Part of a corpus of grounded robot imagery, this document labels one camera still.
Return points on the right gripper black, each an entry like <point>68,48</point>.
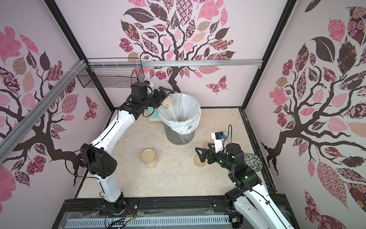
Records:
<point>210,154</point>

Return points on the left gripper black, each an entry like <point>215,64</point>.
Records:
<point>161,98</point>

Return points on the glass jar tan lid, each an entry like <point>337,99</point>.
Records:
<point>169,102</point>
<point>149,158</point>

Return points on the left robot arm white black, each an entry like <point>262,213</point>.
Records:
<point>97,155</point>

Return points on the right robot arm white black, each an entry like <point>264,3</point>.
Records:
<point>250,197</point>

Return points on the mint green toaster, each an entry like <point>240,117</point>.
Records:
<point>153,115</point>

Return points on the grey trash bin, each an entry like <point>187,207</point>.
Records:
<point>177,138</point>

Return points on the white trash bag liner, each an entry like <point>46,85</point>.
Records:
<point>186,109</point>

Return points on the patterned ball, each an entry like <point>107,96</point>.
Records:
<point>253,162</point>

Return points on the black wire basket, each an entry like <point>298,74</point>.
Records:
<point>112,72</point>

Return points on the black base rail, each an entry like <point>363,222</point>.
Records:
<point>90,208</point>

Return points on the aluminium rail back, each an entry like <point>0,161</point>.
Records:
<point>177,63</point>

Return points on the aluminium rail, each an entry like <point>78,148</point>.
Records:
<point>177,63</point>
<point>15,136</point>

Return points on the white slotted cable duct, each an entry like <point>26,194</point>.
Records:
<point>149,222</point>

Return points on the aluminium rail left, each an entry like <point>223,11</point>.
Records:
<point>15,136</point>

